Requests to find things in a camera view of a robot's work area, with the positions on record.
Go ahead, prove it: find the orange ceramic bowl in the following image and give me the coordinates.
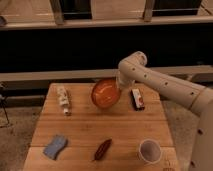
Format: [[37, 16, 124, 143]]
[[91, 79, 121, 109]]

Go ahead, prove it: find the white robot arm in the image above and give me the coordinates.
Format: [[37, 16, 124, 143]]
[[116, 51, 213, 171]]

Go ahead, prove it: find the white plastic bottle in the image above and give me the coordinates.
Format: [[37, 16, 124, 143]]
[[57, 86, 71, 116]]

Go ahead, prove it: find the dark red chili pepper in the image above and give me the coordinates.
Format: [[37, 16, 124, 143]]
[[94, 139, 112, 161]]

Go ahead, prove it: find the blue sponge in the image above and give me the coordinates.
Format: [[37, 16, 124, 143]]
[[43, 135, 68, 160]]

